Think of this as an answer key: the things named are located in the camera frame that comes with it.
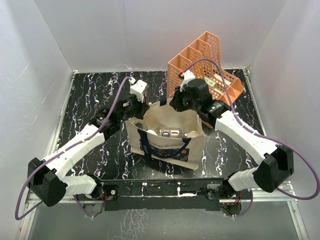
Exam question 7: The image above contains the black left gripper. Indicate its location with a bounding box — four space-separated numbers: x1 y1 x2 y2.
118 93 150 123

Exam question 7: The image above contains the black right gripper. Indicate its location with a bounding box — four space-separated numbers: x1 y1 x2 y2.
169 85 200 113

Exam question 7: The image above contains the small clear square bottle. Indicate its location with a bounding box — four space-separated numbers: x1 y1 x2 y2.
134 121 144 129

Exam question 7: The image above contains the cream round cap bottle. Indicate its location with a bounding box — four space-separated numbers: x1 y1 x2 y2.
147 129 158 136

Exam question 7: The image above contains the beige pump bottle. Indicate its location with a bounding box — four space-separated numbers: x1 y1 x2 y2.
186 130 201 138

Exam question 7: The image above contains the cream canvas tote bag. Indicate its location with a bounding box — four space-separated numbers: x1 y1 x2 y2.
125 98 207 170

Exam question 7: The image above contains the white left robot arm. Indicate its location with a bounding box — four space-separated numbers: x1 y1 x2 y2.
27 95 150 207

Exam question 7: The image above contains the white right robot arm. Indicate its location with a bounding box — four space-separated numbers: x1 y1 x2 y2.
169 78 294 199

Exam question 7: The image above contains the peach plastic file organizer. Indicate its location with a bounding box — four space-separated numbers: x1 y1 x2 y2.
166 31 244 117

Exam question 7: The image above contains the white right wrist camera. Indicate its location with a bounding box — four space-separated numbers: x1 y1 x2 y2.
179 70 196 92

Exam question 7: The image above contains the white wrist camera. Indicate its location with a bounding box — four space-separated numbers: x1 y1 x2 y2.
179 70 196 92
130 79 149 103

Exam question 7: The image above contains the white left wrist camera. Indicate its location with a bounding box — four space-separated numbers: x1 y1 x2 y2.
130 79 149 103

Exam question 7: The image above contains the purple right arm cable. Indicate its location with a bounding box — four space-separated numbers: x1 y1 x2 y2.
178 57 320 218

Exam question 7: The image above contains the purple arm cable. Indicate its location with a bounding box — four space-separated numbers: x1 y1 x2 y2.
178 57 320 218
14 76 137 222

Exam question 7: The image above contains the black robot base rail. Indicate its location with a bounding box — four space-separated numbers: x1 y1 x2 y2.
76 178 251 211

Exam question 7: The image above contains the aluminium table frame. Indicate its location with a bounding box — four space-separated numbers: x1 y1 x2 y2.
17 66 310 240

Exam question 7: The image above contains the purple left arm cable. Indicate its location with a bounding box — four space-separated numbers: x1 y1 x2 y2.
14 76 137 222

